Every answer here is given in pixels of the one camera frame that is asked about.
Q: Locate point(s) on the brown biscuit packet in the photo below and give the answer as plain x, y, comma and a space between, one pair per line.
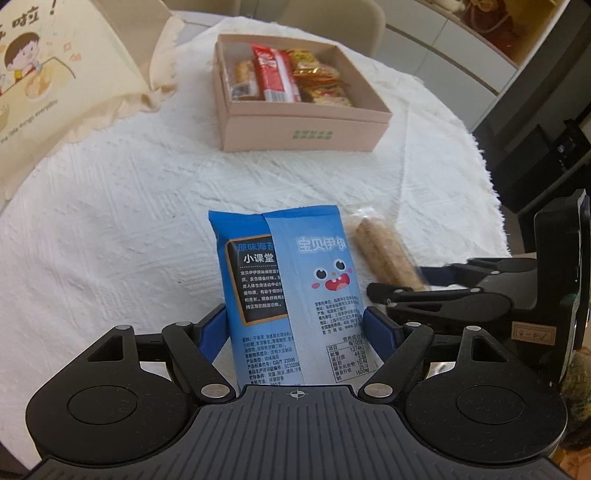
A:
242, 79

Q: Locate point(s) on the golden orange snack packet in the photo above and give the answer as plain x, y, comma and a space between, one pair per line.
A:
302, 56
318, 75

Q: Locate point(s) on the brown roll stick packet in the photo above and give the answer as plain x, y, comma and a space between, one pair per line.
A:
383, 251

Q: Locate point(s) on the red snack packet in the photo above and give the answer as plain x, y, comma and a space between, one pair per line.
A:
274, 74

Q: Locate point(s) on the dark cabinet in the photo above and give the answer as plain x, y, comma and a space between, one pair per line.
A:
540, 138

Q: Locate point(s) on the white cabinet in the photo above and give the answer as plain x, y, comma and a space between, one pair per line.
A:
461, 50

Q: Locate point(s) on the blue snack packet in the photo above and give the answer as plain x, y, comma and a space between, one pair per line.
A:
304, 277

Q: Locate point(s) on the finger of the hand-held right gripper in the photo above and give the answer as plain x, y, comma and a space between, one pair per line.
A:
443, 307
452, 274

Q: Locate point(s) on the cream printed tote bag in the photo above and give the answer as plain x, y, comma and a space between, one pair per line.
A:
92, 64

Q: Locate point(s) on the pink cardboard box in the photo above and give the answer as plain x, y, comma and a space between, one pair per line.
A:
300, 131

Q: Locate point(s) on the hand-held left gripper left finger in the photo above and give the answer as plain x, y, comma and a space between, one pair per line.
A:
211, 333

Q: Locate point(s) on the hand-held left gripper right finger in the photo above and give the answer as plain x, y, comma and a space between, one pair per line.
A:
377, 330

